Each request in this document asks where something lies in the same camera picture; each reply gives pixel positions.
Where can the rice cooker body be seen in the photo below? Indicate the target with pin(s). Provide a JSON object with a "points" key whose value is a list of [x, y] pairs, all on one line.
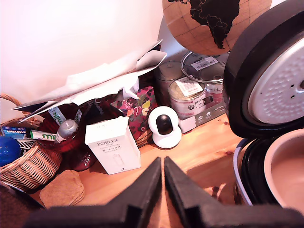
{"points": [[253, 171]]}

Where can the rice cooker inner pot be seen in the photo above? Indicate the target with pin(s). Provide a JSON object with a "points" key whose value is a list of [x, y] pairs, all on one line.
{"points": [[285, 171]]}

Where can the white Porlex box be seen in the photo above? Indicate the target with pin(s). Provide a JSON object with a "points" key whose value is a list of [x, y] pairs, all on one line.
{"points": [[111, 152]]}

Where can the floral patterned pouch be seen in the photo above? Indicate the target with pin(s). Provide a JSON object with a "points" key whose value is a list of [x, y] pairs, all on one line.
{"points": [[140, 114]]}

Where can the stack of cork coasters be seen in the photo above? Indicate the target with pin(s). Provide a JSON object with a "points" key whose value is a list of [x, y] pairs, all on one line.
{"points": [[61, 190]]}

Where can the red glass vase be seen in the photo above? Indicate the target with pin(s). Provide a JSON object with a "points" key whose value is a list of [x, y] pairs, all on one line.
{"points": [[73, 145]]}

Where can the small can with paper label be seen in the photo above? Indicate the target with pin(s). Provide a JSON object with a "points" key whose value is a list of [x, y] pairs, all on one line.
{"points": [[185, 104]]}

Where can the black bag with letters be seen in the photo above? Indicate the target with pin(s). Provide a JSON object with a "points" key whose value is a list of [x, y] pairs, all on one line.
{"points": [[99, 111]]}

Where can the bottle with grey cap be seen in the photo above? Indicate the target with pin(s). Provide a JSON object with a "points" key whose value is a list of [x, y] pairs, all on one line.
{"points": [[67, 129]]}

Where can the plain silver tin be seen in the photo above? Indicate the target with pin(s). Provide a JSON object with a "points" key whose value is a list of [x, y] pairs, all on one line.
{"points": [[166, 80]]}

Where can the white green tube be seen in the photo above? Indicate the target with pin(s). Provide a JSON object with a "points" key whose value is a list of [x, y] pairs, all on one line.
{"points": [[42, 135]]}

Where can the wicker basket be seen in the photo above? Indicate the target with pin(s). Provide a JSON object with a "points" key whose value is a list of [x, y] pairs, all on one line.
{"points": [[31, 166]]}

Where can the white paper bag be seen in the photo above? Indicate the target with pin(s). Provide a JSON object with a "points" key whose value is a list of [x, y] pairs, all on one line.
{"points": [[95, 83]]}

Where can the large can with red label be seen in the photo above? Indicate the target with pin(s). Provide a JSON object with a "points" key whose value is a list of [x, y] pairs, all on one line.
{"points": [[204, 69]]}

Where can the dark brown fabric item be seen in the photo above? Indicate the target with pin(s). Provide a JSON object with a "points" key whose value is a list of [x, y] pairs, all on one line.
{"points": [[14, 209]]}

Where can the blue ball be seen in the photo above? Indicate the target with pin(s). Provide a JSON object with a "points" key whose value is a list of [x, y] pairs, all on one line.
{"points": [[8, 150]]}

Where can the blue printed box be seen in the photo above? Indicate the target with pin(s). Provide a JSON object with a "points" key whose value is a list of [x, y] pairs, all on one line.
{"points": [[13, 131]]}

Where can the cork globe with black continents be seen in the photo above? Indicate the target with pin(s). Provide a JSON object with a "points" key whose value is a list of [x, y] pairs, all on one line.
{"points": [[190, 28]]}

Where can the white round security camera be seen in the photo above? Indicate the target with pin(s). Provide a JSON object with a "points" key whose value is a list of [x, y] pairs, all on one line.
{"points": [[166, 137]]}

